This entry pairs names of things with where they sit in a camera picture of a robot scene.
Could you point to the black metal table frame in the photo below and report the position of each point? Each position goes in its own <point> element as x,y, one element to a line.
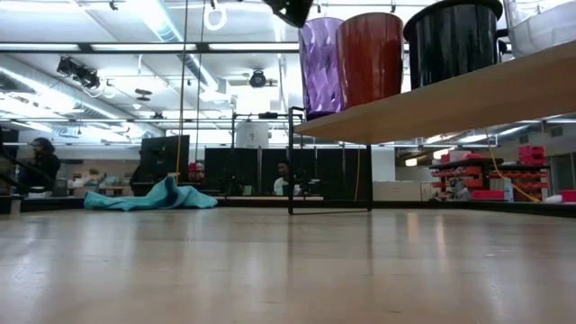
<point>450,207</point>

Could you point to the black enamel mug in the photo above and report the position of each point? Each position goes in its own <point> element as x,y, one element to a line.
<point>450,49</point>

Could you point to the black monitor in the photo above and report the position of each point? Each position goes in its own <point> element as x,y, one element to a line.
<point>168,153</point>

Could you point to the wooden shelf black metal legs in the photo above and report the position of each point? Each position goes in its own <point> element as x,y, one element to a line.
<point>450,105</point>

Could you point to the blue spray bottle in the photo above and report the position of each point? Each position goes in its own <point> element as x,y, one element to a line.
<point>508,191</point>

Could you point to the blue cloth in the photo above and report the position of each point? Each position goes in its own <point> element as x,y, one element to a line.
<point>153,198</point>

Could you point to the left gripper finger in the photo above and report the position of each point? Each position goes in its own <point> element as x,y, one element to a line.
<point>292,11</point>

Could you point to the round black ceiling camera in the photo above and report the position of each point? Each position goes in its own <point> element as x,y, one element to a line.
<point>258,79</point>

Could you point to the white box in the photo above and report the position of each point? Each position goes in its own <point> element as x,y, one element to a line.
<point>252,135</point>

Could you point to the person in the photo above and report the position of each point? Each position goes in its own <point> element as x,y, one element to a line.
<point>45,166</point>
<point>139,184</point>
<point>281,184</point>

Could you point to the clear glass cup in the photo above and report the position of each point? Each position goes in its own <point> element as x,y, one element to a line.
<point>540,31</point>

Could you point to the beige cabinet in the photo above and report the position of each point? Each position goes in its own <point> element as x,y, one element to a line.
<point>398,191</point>

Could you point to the red bin rack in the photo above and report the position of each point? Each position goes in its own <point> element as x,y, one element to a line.
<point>531,155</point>

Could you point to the storage rack grey orange bins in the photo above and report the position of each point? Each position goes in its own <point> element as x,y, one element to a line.
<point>463,182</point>

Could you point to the red mug white inside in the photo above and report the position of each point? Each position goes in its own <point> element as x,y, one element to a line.
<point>371,63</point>

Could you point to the purple plastic tumbler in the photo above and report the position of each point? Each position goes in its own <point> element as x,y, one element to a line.
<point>320,67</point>

